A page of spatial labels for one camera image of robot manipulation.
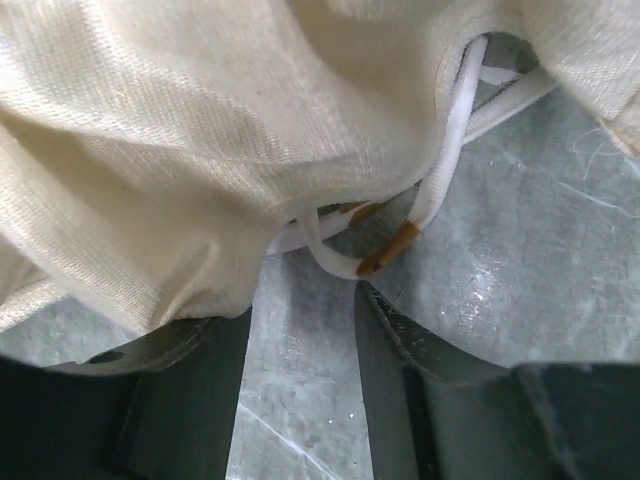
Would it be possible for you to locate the bear print bed mattress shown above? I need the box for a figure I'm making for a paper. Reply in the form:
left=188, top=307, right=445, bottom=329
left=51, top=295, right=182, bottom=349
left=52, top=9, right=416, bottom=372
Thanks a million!
left=1, top=1, right=639, bottom=333

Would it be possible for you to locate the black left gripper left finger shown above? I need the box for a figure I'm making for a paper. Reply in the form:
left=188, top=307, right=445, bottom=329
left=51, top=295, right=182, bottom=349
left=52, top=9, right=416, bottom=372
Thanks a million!
left=1, top=313, right=251, bottom=479

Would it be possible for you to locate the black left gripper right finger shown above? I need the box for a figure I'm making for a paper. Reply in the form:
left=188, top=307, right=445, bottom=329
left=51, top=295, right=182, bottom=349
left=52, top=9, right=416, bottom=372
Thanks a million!
left=354, top=282, right=639, bottom=479

